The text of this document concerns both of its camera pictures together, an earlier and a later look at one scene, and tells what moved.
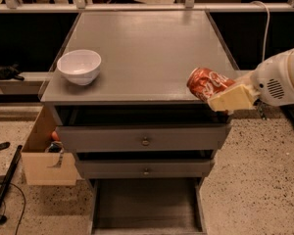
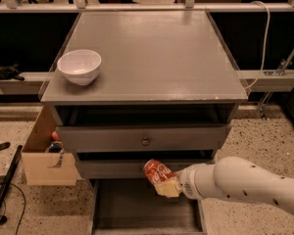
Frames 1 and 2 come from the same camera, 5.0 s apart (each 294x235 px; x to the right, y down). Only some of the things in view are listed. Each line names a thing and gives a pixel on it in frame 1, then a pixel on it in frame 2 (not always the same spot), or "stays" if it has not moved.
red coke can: [204, 83] to [157, 172]
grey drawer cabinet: [119, 84] stays
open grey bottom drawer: [148, 207] stays
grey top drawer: [136, 138] stays
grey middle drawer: [145, 168] stays
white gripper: [270, 78] to [188, 181]
